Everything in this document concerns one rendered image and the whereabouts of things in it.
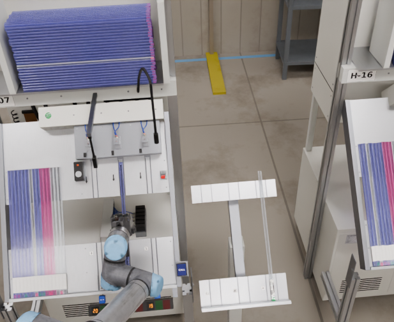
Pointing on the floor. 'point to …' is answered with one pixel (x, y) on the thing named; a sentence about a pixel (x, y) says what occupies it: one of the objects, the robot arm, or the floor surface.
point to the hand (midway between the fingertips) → (124, 224)
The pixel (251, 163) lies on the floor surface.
